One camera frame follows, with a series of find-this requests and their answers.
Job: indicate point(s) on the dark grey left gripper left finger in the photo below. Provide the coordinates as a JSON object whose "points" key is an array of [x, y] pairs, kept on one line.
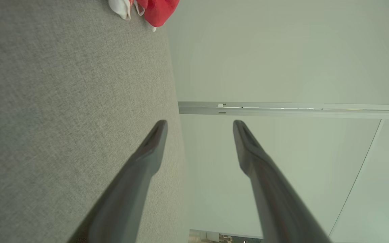
{"points": [[130, 189]]}

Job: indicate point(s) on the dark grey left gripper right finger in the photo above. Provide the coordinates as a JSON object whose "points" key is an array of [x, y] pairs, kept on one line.
{"points": [[275, 195]]}

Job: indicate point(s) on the red Bulls basketball jersey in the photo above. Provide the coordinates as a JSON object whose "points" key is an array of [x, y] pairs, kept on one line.
{"points": [[159, 11]]}

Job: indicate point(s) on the red shorts with white trim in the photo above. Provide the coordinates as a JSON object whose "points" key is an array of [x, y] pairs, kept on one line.
{"points": [[120, 6]]}

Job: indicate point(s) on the grey fabric sofa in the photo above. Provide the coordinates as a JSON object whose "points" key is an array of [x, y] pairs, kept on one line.
{"points": [[62, 101]]}

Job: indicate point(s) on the grey metal window frame post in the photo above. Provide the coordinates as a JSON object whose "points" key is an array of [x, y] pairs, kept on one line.
{"points": [[282, 111]]}

